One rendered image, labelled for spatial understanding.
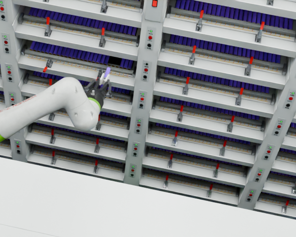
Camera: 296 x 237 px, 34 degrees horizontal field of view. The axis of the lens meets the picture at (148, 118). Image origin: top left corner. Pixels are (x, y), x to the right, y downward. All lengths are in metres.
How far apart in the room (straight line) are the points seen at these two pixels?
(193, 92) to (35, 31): 0.83
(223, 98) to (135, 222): 1.63
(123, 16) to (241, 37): 0.53
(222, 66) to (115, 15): 0.55
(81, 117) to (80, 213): 1.07
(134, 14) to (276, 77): 0.72
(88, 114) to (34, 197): 1.06
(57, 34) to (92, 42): 0.18
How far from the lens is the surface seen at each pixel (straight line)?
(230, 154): 2.70
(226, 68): 2.32
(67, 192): 0.90
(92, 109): 1.94
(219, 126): 2.56
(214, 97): 2.43
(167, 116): 2.55
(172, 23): 2.21
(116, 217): 0.87
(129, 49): 2.33
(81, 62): 2.48
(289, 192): 2.91
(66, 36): 2.39
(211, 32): 2.20
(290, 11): 2.13
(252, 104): 2.46
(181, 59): 2.31
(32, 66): 2.53
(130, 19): 2.21
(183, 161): 2.84
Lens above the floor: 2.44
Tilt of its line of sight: 44 degrees down
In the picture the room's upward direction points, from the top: 8 degrees clockwise
